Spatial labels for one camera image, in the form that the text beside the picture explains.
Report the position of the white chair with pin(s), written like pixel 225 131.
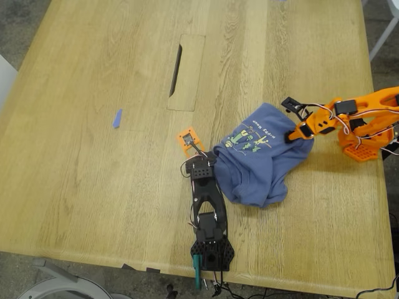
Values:
pixel 6 81

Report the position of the blue printed T-shirt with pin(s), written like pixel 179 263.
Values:
pixel 258 168

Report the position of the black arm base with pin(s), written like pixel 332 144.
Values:
pixel 226 252

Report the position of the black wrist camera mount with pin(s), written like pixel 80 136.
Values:
pixel 293 106

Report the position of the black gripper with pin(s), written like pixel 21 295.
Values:
pixel 208 162

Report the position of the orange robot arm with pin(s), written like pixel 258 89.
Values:
pixel 368 106

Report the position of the grey round chair base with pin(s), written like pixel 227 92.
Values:
pixel 68 280

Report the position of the orange arm base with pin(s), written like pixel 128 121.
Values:
pixel 361 153

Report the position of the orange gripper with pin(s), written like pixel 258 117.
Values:
pixel 300 132

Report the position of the teal table clamp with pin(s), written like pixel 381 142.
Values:
pixel 197 274

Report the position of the small blue tape piece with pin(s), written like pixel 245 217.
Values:
pixel 117 120

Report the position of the white chair leg frame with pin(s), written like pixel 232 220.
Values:
pixel 385 37

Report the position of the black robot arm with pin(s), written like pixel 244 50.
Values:
pixel 207 199

